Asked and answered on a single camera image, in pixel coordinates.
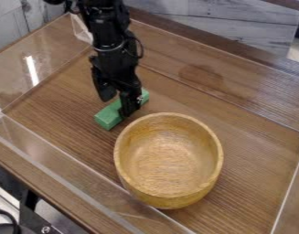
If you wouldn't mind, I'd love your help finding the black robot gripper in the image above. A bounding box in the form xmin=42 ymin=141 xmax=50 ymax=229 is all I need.
xmin=90 ymin=31 xmax=145 ymax=118

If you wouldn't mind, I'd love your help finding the green rectangular block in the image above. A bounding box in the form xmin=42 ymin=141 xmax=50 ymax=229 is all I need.
xmin=94 ymin=89 xmax=150 ymax=131

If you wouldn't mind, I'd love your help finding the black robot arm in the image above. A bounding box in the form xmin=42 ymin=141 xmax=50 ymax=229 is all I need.
xmin=43 ymin=0 xmax=143 ymax=118

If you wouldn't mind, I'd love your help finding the brown wooden bowl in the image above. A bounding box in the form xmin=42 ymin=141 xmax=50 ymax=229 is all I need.
xmin=114 ymin=112 xmax=224 ymax=209

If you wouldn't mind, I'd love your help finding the clear acrylic corner bracket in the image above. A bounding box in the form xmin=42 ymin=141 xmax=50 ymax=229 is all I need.
xmin=71 ymin=15 xmax=93 ymax=45

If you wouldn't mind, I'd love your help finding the clear acrylic tray wall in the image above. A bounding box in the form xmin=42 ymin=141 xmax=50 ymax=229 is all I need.
xmin=0 ymin=112 xmax=196 ymax=234

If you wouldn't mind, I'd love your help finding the black metal table bracket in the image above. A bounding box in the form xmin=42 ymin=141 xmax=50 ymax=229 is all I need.
xmin=21 ymin=190 xmax=63 ymax=234

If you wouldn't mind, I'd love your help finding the black cable under table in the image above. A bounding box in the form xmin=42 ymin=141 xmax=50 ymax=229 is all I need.
xmin=0 ymin=208 xmax=22 ymax=234

